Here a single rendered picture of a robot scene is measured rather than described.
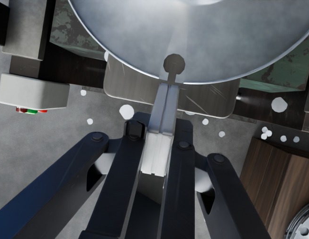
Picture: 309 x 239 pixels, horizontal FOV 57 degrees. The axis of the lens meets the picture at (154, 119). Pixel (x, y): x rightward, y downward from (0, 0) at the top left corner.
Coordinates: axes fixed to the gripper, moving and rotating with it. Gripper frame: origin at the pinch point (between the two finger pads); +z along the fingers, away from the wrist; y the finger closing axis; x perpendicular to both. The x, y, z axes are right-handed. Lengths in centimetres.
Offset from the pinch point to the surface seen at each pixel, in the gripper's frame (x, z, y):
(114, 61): -0.7, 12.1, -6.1
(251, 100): -20, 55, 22
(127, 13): 3.9, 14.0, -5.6
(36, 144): -61, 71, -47
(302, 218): -40, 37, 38
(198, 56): 1.3, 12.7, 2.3
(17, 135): -59, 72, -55
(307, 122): -9.6, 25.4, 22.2
